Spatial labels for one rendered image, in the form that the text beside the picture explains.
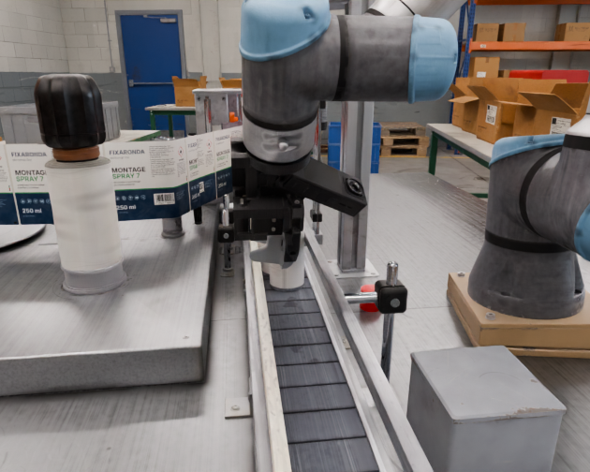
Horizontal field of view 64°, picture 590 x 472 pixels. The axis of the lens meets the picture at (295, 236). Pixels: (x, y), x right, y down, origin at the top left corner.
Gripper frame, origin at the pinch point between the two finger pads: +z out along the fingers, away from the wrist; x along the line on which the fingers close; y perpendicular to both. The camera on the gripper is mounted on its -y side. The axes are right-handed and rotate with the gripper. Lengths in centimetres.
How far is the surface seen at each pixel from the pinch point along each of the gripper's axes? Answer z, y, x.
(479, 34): 251, -348, -595
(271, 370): -9.6, 4.2, 20.6
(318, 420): -8.1, 0.1, 25.1
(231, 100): 16, 7, -65
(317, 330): -0.2, -2.4, 11.3
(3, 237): 18, 50, -23
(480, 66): 288, -356, -573
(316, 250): -4.3, -3.2, 2.0
